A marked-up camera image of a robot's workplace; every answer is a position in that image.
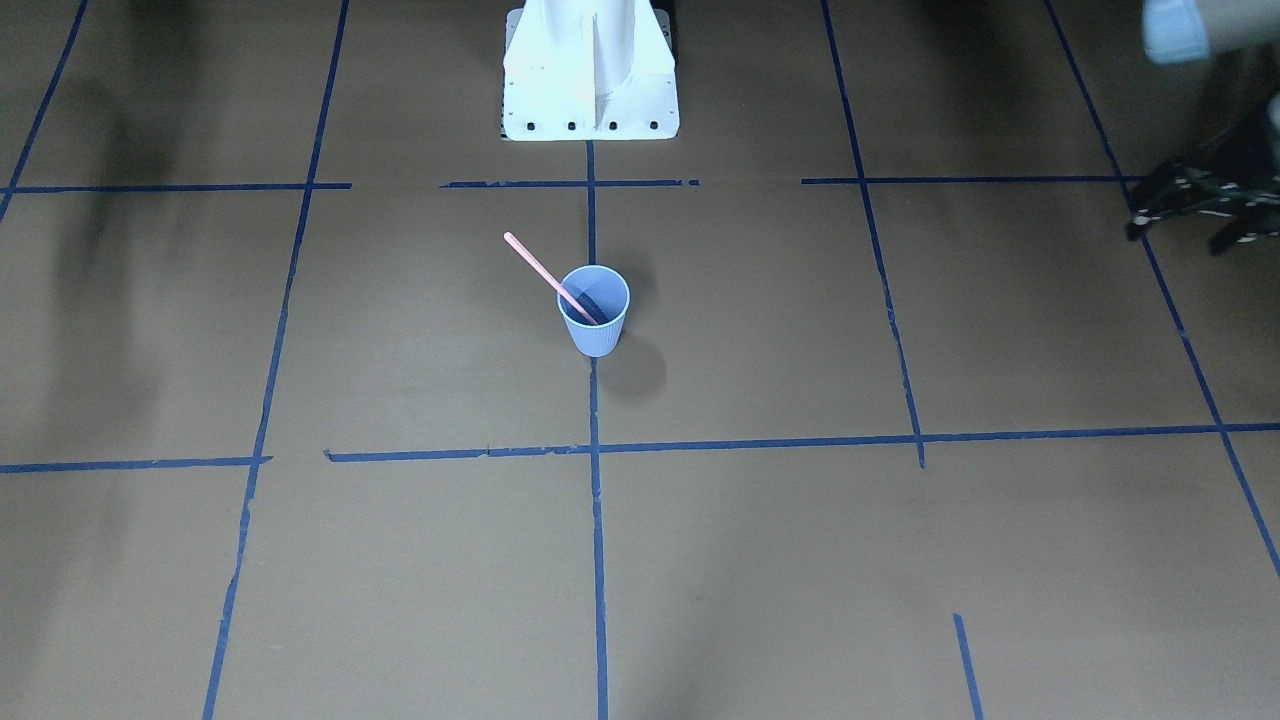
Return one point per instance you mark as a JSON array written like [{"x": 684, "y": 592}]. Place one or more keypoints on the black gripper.
[{"x": 1236, "y": 176}]

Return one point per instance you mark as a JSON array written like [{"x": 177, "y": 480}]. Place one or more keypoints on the blue ribbed paper cup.
[{"x": 596, "y": 315}]

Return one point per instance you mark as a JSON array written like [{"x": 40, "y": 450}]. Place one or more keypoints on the pink chopstick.
[{"x": 530, "y": 259}]

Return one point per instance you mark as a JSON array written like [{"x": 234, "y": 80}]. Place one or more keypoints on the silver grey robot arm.
[{"x": 1178, "y": 31}]

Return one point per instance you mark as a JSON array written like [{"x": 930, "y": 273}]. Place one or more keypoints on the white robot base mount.
[{"x": 590, "y": 71}]

